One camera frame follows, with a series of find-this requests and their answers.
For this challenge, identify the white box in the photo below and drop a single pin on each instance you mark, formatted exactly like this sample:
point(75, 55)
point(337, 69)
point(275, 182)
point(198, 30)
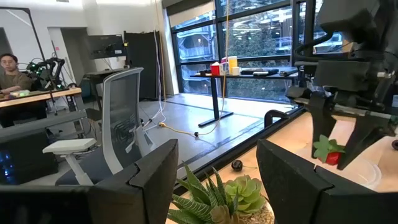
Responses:
point(224, 70)

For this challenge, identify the white cup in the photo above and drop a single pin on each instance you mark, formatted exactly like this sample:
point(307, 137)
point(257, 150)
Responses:
point(236, 71)

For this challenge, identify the potted succulent plant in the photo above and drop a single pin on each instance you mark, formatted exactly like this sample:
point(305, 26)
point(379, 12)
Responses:
point(245, 193)

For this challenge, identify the black standing desk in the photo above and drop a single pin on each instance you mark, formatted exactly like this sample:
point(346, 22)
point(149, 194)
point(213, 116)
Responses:
point(214, 99)

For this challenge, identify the black monitor screen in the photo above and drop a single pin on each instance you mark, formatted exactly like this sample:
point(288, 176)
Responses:
point(105, 46)

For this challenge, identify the clear plastic tupperware container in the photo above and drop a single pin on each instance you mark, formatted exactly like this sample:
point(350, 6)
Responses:
point(360, 174)

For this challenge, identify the wooden top desk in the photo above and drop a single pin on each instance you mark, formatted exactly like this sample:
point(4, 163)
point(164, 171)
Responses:
point(46, 96)

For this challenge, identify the black upright panel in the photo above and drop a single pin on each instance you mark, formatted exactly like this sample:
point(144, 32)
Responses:
point(143, 65)

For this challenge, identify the background black robot arm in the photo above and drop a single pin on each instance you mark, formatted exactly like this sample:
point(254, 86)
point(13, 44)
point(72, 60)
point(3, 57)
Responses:
point(51, 67)

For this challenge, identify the black computer tower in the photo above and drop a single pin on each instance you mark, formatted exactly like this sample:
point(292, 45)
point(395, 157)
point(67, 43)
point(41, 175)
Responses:
point(28, 161)

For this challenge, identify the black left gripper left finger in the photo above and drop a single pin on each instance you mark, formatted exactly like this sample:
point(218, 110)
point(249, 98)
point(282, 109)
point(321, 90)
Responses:
point(149, 186)

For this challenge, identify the red strawberry with green leaves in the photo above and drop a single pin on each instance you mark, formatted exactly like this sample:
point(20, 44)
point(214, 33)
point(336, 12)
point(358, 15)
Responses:
point(333, 158)

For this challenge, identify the person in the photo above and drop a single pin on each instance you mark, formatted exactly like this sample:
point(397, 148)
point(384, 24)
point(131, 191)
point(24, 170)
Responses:
point(14, 79)

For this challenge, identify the dark side desk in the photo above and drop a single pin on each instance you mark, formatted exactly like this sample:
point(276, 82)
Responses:
point(99, 74)

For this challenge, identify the red box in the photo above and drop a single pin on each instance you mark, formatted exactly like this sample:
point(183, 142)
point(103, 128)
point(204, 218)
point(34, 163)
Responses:
point(215, 69)

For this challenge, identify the pale green object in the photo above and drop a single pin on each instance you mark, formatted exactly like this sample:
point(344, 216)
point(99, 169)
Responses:
point(20, 93)

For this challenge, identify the black flat item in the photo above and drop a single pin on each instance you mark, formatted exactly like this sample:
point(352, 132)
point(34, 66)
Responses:
point(287, 73)

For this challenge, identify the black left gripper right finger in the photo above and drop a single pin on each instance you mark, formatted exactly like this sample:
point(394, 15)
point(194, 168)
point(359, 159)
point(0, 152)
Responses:
point(289, 186)

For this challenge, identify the yellow container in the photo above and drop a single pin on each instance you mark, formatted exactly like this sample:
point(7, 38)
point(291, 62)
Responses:
point(232, 62)

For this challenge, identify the grey desk top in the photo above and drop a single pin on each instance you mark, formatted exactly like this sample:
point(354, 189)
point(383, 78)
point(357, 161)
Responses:
point(37, 126)

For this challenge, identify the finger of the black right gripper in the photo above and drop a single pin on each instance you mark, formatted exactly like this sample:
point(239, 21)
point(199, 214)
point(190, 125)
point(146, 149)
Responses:
point(321, 118)
point(363, 133)

